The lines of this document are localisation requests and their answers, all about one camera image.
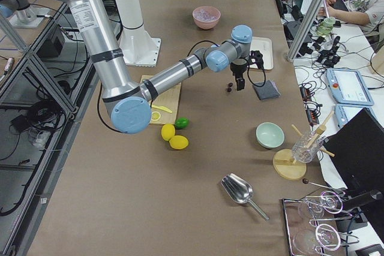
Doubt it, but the cream rabbit tray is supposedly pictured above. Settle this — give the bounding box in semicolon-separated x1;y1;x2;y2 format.
250;37;274;71

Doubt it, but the wine glass lower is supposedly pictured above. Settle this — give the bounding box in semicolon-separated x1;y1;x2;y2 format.
293;224;341;255

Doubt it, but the pile of clear ice cubes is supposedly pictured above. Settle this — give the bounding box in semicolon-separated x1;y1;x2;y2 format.
193;6;221;22

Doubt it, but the mint green bowl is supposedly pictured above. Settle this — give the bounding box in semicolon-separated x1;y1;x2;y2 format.
256;122;285;149

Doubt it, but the wine glass upper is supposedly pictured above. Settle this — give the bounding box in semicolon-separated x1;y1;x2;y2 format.
298;191;343;219

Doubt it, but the seated person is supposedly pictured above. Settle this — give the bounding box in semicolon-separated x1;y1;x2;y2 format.
318;0;383;33

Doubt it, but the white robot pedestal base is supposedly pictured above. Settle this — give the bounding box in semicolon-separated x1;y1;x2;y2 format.
115;0;161;67

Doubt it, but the black glass rack tray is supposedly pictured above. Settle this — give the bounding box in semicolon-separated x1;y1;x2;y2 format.
282;189;359;255

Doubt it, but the yellow lemon upper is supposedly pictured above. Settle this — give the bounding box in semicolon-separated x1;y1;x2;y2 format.
161;124;176;141

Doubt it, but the arm base mount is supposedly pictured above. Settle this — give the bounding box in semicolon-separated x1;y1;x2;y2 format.
1;0;46;29

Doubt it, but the green lime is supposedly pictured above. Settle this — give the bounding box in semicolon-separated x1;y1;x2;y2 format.
174;118;190;129

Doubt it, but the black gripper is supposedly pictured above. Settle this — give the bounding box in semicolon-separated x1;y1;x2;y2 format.
230;59;248;91

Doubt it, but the pink bowl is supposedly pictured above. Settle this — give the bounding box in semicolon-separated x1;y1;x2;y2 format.
192;6;221;30

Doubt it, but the yellow lemon lower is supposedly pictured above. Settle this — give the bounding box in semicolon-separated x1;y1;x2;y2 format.
169;135;189;150

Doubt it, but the blue teach pendant upper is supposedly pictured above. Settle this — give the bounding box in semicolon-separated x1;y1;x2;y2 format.
325;68;374;106

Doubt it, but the wooden cutting board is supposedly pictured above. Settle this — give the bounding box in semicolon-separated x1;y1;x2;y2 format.
150;83;181;125

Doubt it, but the black monitor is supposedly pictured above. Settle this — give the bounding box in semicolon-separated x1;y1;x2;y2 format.
323;107;384;203

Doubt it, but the grey folded cloth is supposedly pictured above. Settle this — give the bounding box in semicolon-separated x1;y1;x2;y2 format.
253;80;281;101

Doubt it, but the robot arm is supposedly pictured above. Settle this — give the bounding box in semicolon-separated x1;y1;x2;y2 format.
60;0;253;134

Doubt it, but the wooden cup stand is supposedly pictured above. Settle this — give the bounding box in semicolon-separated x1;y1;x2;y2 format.
273;110;335;180

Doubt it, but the yellow plastic knife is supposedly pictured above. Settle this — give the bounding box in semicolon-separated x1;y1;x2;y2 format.
151;105;173;113

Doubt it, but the blue teach pendant lower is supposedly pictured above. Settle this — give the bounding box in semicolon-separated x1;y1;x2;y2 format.
334;104;376;129

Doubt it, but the clear glass on stand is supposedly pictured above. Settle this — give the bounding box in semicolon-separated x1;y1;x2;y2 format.
292;131;325;163

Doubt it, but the steel ice scoop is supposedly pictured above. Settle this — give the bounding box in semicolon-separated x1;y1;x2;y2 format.
221;173;269;221

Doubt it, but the blue teach pendant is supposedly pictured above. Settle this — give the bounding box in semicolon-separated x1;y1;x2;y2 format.
325;68;374;106
334;104;376;129

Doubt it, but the wine glass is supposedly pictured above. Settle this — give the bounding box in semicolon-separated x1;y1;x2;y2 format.
298;191;343;219
293;224;341;255

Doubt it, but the aluminium frame post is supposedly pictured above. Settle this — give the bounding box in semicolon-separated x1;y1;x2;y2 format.
286;0;324;62

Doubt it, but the lemon half lower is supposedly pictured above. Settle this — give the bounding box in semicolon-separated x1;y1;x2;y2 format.
151;111;161;121

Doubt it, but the yellow lemon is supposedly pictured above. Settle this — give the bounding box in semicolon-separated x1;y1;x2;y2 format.
169;135;189;150
161;124;176;141

